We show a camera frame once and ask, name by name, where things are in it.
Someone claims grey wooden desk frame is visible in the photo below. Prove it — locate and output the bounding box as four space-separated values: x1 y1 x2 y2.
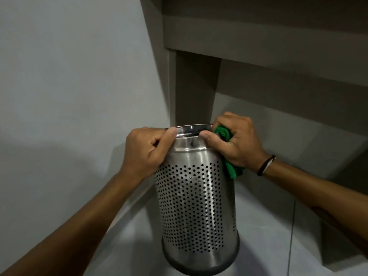
140 0 368 181

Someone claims person's right forearm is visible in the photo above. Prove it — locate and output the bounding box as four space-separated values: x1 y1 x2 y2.
257 158 368 257

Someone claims perforated steel waste bin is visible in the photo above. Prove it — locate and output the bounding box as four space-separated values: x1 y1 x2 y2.
154 124 240 276

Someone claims black and white wristband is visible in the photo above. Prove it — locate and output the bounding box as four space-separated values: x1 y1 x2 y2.
257 155 277 177

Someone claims person's right hand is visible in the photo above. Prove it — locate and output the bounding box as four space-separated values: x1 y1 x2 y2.
199 112 269 173

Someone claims person's left forearm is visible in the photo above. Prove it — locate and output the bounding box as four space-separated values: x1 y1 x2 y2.
0 172 154 276

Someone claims person's left hand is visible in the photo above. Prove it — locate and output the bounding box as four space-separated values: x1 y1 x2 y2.
119 127 178 184

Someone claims green cleaning cloth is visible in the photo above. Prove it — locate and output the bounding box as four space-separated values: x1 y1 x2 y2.
213 125 245 179

